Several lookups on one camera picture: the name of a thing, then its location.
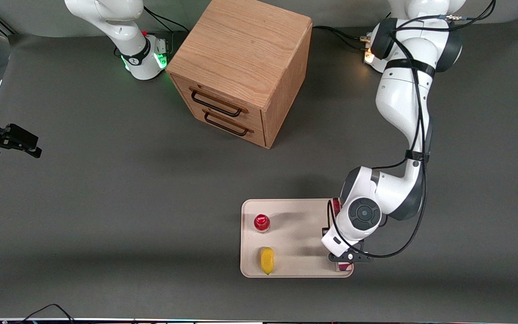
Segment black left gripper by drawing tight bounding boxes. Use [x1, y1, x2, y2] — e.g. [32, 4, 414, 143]
[329, 240, 373, 265]

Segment red cookie box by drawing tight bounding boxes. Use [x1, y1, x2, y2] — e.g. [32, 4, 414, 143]
[332, 197, 354, 272]

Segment beige plastic tray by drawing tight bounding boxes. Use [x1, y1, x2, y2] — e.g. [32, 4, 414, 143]
[240, 198, 354, 278]

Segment yellow toy fruit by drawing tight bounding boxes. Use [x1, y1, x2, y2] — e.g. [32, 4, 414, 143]
[260, 247, 275, 275]

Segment wooden two-drawer cabinet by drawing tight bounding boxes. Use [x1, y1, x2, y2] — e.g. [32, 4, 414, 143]
[165, 0, 313, 149]

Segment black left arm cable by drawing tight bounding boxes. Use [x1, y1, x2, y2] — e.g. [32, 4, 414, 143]
[328, 0, 497, 259]

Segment black looping table-edge cable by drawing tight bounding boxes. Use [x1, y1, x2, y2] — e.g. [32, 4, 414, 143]
[14, 304, 76, 324]

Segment black metal drawer handle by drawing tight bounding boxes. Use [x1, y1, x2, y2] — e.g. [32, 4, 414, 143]
[190, 88, 243, 117]
[204, 112, 250, 137]

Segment black right base cable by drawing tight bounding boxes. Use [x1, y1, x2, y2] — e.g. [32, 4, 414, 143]
[143, 6, 190, 35]

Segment black base cable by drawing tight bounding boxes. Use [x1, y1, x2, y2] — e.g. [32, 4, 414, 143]
[143, 6, 190, 35]
[312, 25, 373, 51]

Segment black left base cable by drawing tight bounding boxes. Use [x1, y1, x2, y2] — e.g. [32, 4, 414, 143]
[312, 25, 373, 51]

